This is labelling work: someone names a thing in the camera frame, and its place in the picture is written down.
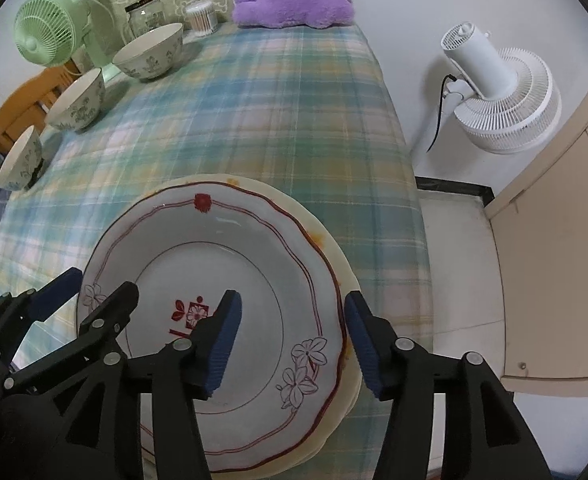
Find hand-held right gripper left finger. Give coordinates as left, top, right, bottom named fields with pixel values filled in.
left=58, top=289, right=243, bottom=480

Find glass jar with dark lid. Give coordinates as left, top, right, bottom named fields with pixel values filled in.
left=125, top=0, right=167, bottom=41

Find large yellow floral plate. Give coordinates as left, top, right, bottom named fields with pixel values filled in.
left=118, top=174, right=363, bottom=478

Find clear glass cup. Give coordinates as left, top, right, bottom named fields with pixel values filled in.
left=71, top=45, right=94, bottom=73

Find white standing fan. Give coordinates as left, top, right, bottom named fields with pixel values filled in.
left=440, top=21, right=562, bottom=155

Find plaid tablecloth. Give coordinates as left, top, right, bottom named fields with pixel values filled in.
left=0, top=22, right=435, bottom=480

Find clear cotton swab container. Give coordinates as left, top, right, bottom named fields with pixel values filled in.
left=184, top=1, right=219, bottom=38

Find purple plush cushion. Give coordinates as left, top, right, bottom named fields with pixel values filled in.
left=232, top=0, right=353, bottom=29

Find white red-trimmed plate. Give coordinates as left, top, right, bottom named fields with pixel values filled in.
left=78, top=180, right=349, bottom=473

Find grey floral bowl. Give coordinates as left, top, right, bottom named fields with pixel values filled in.
left=112, top=23, right=185, bottom=81
left=46, top=68, right=107, bottom=133
left=0, top=126, right=43, bottom=192

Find black fan cable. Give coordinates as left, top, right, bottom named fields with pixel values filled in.
left=426, top=75, right=457, bottom=153

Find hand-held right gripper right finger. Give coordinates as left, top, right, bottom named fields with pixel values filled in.
left=344, top=291, right=540, bottom=480

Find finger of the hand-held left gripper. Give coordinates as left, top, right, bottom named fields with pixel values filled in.
left=0, top=267, right=83, bottom=361
left=4, top=281, right=140, bottom=396

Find beige door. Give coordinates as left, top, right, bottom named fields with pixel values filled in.
left=484, top=55, right=588, bottom=396

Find green desk fan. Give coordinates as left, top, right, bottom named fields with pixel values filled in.
left=14, top=0, right=112, bottom=73

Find wooden chair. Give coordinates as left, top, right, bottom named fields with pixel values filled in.
left=0, top=65, right=82, bottom=153

